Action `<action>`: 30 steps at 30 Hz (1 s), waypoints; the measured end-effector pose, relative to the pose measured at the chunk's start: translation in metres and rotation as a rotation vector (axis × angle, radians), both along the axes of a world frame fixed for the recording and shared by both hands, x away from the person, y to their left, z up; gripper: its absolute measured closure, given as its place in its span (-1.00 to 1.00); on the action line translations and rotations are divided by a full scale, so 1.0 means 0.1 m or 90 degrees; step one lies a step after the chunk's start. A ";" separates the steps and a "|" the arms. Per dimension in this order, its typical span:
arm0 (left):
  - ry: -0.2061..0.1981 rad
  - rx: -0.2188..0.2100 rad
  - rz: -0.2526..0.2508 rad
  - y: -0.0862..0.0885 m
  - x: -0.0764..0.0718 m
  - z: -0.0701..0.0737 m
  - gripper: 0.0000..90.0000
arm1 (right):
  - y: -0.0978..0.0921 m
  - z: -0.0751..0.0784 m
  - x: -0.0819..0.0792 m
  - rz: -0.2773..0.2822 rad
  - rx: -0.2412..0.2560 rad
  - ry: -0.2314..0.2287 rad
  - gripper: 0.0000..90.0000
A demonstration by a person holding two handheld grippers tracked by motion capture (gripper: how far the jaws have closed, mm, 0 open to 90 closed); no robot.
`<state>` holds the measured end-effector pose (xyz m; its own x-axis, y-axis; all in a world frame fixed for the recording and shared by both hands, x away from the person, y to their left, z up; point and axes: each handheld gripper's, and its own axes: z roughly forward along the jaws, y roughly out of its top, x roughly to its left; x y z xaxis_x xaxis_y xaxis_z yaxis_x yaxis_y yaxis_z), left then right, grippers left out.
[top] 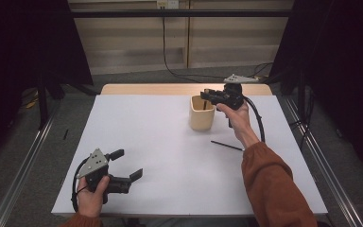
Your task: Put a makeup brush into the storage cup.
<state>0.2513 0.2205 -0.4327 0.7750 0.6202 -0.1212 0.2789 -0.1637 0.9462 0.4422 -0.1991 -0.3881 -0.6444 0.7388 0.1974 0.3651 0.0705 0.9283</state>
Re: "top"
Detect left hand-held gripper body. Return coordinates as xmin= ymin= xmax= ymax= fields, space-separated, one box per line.
xmin=76 ymin=148 xmax=130 ymax=204

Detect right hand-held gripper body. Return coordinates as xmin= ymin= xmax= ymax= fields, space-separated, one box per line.
xmin=216 ymin=74 xmax=259 ymax=111

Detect beige square pen holder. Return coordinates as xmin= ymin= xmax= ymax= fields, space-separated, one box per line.
xmin=188 ymin=95 xmax=216 ymax=131

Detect black pen with silver band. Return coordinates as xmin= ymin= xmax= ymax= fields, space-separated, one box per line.
xmin=210 ymin=140 xmax=245 ymax=152

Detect person's right hand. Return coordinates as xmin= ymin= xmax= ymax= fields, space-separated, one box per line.
xmin=216 ymin=102 xmax=261 ymax=149

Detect person's left hand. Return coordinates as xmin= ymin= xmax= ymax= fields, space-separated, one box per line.
xmin=77 ymin=175 xmax=111 ymax=218

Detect white table sheet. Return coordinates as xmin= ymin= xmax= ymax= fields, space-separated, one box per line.
xmin=50 ymin=94 xmax=329 ymax=218

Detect light wooden table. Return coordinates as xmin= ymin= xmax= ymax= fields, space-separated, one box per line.
xmin=100 ymin=83 xmax=273 ymax=96

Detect black curtain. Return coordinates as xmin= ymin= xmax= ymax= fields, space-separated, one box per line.
xmin=268 ymin=0 xmax=363 ymax=183
xmin=0 ymin=0 xmax=95 ymax=168

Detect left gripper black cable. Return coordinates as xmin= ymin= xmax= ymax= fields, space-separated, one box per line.
xmin=71 ymin=157 xmax=90 ymax=213

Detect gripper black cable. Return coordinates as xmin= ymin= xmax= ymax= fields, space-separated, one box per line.
xmin=71 ymin=157 xmax=90 ymax=213
xmin=243 ymin=96 xmax=267 ymax=144

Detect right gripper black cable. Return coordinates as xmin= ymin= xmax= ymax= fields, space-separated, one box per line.
xmin=243 ymin=96 xmax=267 ymax=144

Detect black wall cable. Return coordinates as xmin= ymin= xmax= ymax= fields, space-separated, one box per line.
xmin=161 ymin=8 xmax=273 ymax=83

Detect black stand post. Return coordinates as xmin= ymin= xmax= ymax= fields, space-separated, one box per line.
xmin=36 ymin=70 xmax=50 ymax=131
xmin=297 ymin=67 xmax=307 ymax=121

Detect aluminium floor rail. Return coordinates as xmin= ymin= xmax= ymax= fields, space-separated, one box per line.
xmin=282 ymin=96 xmax=363 ymax=227
xmin=0 ymin=103 xmax=61 ymax=227

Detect black floor cables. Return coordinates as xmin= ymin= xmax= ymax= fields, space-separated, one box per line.
xmin=289 ymin=91 xmax=317 ymax=150

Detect white wall socket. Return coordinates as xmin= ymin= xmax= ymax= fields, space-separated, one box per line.
xmin=156 ymin=0 xmax=180 ymax=9

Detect black horizontal frame bar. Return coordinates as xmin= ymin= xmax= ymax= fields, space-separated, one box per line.
xmin=70 ymin=9 xmax=292 ymax=19

